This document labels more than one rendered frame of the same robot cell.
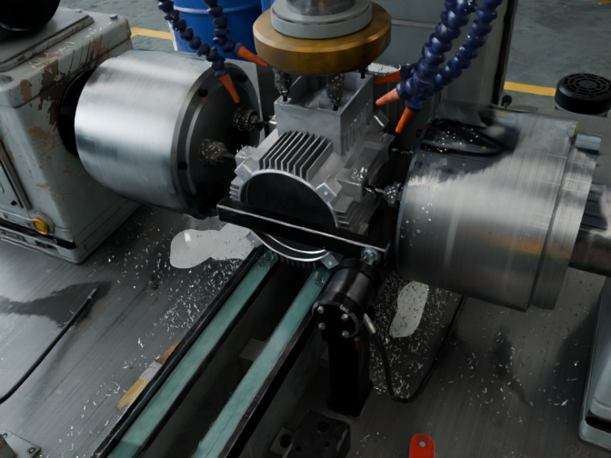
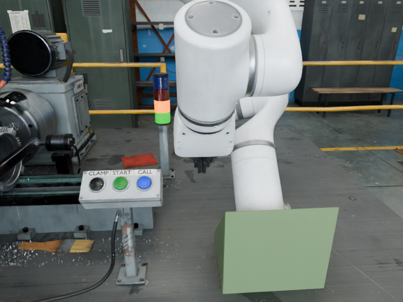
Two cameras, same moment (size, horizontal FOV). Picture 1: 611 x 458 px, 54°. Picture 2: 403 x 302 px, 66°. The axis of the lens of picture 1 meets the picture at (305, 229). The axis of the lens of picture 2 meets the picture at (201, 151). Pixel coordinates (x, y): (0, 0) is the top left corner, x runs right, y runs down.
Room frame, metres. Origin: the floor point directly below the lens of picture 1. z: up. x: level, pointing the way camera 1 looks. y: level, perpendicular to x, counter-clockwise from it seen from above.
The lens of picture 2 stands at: (0.62, 1.04, 1.38)
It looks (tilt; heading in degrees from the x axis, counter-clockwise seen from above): 22 degrees down; 237
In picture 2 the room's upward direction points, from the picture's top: straight up
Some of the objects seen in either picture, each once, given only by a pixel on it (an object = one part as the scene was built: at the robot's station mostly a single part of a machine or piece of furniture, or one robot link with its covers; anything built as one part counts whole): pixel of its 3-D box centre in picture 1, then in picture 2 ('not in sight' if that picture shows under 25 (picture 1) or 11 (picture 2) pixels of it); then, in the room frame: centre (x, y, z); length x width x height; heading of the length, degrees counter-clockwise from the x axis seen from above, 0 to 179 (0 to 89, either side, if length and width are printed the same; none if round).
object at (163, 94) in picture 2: not in sight; (161, 93); (0.11, -0.02, 1.14); 0.06 x 0.06 x 0.04
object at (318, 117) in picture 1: (325, 111); not in sight; (0.76, -0.04, 1.11); 0.12 x 0.11 x 0.07; 151
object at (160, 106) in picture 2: not in sight; (162, 105); (0.11, -0.02, 1.10); 0.06 x 0.06 x 0.04
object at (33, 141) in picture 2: (299, 231); (18, 154); (0.61, 0.01, 1.01); 0.26 x 0.04 x 0.03; 61
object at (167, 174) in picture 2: not in sight; (163, 127); (0.11, -0.02, 1.01); 0.08 x 0.08 x 0.42; 61
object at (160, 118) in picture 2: not in sight; (162, 117); (0.11, -0.02, 1.05); 0.06 x 0.06 x 0.04
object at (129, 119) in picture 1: (150, 127); not in sight; (0.88, 0.24, 1.04); 0.37 x 0.25 x 0.25; 61
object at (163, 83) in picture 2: not in sight; (161, 81); (0.11, -0.02, 1.19); 0.06 x 0.06 x 0.04
